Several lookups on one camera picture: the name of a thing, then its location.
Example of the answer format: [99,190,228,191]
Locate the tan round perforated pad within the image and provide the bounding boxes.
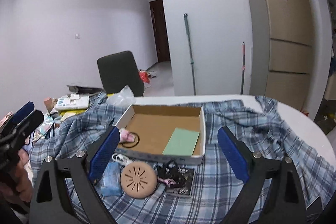
[120,161,157,199]

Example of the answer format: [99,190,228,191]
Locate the black office chair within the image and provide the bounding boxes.
[97,51,145,97]

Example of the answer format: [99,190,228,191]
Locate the blue plaid cloth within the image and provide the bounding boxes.
[30,92,335,223]

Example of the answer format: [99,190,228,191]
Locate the white charging cable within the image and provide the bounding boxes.
[111,152,134,167]

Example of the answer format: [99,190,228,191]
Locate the clear plastic bag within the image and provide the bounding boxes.
[106,85,136,108]

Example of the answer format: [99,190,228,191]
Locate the white blue flat box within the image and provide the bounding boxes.
[55,94,89,111]

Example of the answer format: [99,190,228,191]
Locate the yellow notepad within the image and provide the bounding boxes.
[60,110,86,122]

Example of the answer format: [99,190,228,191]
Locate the green mop handle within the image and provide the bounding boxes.
[183,13,197,96]

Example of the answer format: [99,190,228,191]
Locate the colourful snack packet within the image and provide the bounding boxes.
[33,113,54,141]

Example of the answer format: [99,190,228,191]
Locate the black face tissue pack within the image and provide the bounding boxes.
[165,167,195,198]

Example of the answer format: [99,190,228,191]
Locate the green foam sheet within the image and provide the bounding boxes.
[162,128,200,156]

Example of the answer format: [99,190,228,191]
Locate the brown small carton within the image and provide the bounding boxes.
[44,97,54,113]

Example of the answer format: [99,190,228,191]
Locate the pink white plush hair band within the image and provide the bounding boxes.
[119,128,140,148]

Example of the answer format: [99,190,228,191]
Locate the grey folded bag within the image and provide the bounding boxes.
[67,85,103,96]

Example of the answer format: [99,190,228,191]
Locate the white cardboard tray box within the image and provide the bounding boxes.
[116,105,206,165]

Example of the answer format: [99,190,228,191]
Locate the gold refrigerator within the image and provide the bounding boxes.
[249,0,314,110]

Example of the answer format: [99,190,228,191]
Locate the dark wooden door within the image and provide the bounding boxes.
[149,0,171,63]

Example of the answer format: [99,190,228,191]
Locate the person left hand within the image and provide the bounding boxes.
[1,149,33,203]

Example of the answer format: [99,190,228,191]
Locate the blue tissue packet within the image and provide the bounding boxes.
[100,162,122,197]

